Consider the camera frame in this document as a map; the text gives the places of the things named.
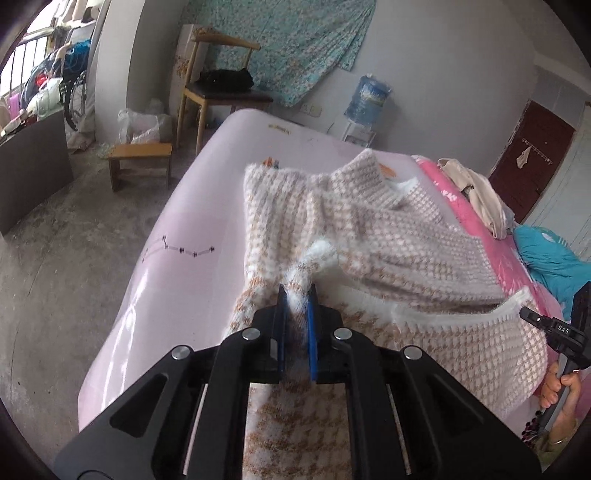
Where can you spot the person's right hand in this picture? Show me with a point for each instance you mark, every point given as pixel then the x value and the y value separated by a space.
pixel 554 392

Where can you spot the dark red door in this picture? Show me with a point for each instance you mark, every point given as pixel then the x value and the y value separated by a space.
pixel 531 166

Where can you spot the blue water bottle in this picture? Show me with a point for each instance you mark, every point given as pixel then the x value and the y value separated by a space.
pixel 368 99

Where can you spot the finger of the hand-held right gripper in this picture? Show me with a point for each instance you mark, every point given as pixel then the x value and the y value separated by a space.
pixel 533 316

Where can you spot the small hanging beige cloth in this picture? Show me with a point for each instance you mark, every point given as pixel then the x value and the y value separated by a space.
pixel 523 158

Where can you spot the black bag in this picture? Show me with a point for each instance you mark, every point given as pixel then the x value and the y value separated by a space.
pixel 226 79

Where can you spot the light grey garment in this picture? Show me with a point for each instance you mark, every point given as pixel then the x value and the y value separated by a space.
pixel 507 217

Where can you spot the wooden chair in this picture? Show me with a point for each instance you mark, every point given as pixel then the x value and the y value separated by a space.
pixel 231 96

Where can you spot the teal floral hanging cloth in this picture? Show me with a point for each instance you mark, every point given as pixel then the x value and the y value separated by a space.
pixel 286 41

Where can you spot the bicycle with clutter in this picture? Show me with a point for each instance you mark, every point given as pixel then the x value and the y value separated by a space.
pixel 76 92

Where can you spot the white patterned panel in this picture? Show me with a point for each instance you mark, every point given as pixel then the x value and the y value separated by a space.
pixel 182 64

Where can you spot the dark grey board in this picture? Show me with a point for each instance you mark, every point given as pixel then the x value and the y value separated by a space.
pixel 32 175

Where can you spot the teal pillow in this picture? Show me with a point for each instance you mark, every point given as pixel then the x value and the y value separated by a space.
pixel 554 263

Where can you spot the wall socket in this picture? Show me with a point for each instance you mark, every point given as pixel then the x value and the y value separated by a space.
pixel 311 110

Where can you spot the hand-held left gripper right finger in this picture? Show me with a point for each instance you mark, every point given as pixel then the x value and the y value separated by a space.
pixel 313 332

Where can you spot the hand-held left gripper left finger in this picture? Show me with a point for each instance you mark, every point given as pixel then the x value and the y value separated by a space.
pixel 280 323

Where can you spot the wall hook rack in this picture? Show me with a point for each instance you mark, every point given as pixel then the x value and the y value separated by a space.
pixel 538 147

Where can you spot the beige houndstooth knit sweater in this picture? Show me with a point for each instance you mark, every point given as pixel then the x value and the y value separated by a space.
pixel 406 230

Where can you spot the pink floral blanket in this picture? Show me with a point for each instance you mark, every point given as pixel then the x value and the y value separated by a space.
pixel 503 267

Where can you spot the metal railing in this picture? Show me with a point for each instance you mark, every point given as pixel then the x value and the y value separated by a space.
pixel 23 64

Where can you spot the beige clothes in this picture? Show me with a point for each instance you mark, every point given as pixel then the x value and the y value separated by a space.
pixel 480 194

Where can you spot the small wooden stool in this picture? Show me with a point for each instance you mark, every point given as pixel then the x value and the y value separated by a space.
pixel 138 151

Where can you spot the white plastic bag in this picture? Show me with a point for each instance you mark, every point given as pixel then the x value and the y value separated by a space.
pixel 138 127

